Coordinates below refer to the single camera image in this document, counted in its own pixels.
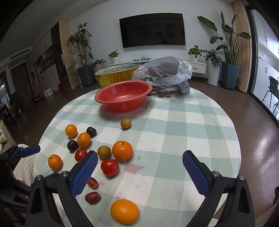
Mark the small plant white pot left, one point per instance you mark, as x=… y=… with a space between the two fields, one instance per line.
x=114 y=56

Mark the large mandarin orange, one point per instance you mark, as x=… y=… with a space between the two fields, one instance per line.
x=122 y=150

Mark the dark plum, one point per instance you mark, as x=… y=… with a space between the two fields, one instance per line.
x=72 y=146
x=91 y=131

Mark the black wall television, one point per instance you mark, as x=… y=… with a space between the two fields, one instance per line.
x=152 y=29

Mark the wooden shelving cabinet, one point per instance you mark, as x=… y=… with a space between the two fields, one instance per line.
x=41 y=66

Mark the small plant on tv stand right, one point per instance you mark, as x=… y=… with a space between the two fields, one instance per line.
x=195 y=52

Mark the tall leafy plant blue pot left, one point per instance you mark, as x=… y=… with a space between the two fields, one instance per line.
x=79 y=40

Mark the red box on floor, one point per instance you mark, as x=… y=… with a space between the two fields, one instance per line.
x=63 y=87

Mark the red plastic colander bowl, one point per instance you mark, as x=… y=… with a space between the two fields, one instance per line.
x=124 y=96

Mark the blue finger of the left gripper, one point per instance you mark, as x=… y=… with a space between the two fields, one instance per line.
x=24 y=152

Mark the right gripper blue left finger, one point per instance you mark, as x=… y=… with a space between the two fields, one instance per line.
x=71 y=183

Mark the clear plastic bag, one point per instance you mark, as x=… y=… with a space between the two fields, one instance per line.
x=169 y=76

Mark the red grape tomato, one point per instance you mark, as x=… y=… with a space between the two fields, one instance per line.
x=92 y=183
x=92 y=197

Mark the big orange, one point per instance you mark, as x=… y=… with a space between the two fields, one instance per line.
x=124 y=211

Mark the plant in white tall pot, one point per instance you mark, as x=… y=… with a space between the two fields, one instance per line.
x=214 y=66

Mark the small red cherry tomato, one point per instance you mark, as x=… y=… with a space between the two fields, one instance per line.
x=80 y=154

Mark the brown longan fruit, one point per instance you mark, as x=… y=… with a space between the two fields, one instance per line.
x=126 y=123
x=104 y=152

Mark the small plant grey pot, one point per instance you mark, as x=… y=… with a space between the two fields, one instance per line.
x=99 y=65

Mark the tall plant blue pot right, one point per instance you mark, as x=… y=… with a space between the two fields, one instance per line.
x=228 y=43

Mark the teal balcony chair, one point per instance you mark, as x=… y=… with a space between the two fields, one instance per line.
x=273 y=90

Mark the green checkered tablecloth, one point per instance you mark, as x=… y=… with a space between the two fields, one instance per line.
x=154 y=178

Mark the beige curtain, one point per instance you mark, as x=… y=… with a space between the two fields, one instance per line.
x=244 y=59

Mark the small orange table edge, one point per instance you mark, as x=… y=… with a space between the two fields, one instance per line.
x=55 y=162

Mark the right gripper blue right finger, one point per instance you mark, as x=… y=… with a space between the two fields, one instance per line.
x=208 y=183

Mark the yellow foil tray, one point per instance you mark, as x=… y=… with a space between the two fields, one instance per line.
x=115 y=73

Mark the small orange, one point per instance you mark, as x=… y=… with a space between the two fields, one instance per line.
x=71 y=131
x=83 y=140

